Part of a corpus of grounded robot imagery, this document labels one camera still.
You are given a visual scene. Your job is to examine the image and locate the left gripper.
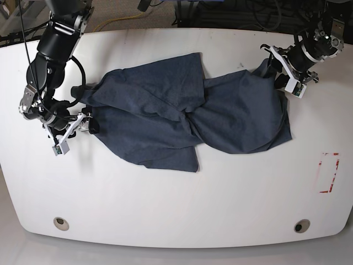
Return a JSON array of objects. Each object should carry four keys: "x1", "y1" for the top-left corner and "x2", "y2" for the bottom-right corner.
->
[{"x1": 266, "y1": 43, "x2": 320, "y2": 89}]

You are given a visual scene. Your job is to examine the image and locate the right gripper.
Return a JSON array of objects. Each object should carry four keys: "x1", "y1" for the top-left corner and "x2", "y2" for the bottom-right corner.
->
[{"x1": 42, "y1": 106, "x2": 100, "y2": 144}]

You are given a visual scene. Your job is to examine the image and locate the dark blue T-shirt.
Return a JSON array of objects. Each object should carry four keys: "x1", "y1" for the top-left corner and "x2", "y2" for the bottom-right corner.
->
[{"x1": 71, "y1": 53, "x2": 292, "y2": 172}]

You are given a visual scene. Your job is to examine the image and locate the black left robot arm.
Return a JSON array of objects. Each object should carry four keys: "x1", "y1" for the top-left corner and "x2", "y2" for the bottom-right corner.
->
[{"x1": 260, "y1": 1, "x2": 352, "y2": 98}]

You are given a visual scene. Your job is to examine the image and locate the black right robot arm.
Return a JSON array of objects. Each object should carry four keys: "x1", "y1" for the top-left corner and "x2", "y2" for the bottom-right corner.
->
[{"x1": 19, "y1": 1, "x2": 99, "y2": 154}]

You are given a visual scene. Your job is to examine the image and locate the red tape rectangle marking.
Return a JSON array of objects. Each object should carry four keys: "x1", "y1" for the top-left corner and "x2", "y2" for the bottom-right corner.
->
[{"x1": 315, "y1": 152, "x2": 340, "y2": 194}]

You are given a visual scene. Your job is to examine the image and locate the left table grommet hole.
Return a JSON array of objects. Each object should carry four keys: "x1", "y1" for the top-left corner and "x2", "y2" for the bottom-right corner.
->
[{"x1": 54, "y1": 217, "x2": 69, "y2": 231}]

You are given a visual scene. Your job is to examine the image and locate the table grommet hole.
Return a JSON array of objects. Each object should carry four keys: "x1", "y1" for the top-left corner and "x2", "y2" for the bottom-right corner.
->
[
  {"x1": 294, "y1": 219, "x2": 311, "y2": 234},
  {"x1": 54, "y1": 217, "x2": 69, "y2": 231}
]

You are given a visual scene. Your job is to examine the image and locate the right table grommet hole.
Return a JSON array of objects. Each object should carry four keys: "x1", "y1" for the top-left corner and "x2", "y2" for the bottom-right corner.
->
[{"x1": 294, "y1": 219, "x2": 311, "y2": 234}]

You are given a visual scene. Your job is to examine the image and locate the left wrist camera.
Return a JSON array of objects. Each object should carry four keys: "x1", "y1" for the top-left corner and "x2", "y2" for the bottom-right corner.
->
[{"x1": 285, "y1": 79, "x2": 307, "y2": 98}]

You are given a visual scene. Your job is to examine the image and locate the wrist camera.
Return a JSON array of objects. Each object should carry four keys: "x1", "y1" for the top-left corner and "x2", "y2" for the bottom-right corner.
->
[
  {"x1": 285, "y1": 79, "x2": 307, "y2": 98},
  {"x1": 52, "y1": 141, "x2": 69, "y2": 156}
]

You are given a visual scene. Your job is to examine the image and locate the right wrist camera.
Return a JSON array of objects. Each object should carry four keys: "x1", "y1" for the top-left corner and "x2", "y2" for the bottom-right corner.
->
[{"x1": 52, "y1": 141, "x2": 69, "y2": 156}]

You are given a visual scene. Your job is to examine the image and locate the yellow cable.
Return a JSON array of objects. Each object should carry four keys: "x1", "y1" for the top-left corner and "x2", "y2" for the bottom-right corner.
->
[{"x1": 95, "y1": 10, "x2": 146, "y2": 31}]

